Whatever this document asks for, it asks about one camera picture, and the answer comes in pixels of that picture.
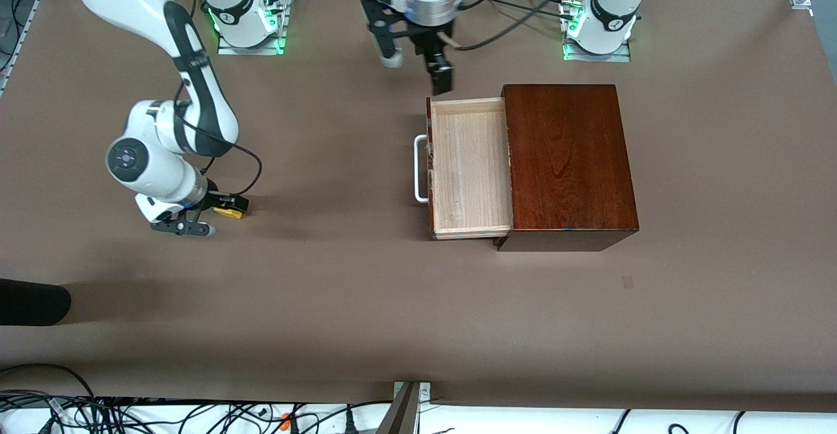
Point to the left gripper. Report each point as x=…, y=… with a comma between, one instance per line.
x=432, y=50

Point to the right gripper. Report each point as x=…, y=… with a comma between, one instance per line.
x=213, y=200

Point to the yellow cube block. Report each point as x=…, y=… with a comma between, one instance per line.
x=229, y=212

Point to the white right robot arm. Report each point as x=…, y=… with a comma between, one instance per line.
x=196, y=94

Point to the dark brown wooden cabinet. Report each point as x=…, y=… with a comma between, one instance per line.
x=569, y=159

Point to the black rounded cylinder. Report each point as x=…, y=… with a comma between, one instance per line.
x=33, y=302

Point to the orange plug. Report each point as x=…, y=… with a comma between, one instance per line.
x=286, y=421

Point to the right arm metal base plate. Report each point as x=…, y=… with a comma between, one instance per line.
x=252, y=50

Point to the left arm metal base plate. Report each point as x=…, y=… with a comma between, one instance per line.
x=598, y=57

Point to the aluminium frame side rail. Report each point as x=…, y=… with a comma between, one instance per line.
x=23, y=29

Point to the aluminium bracket post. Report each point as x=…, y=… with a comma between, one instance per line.
x=405, y=408

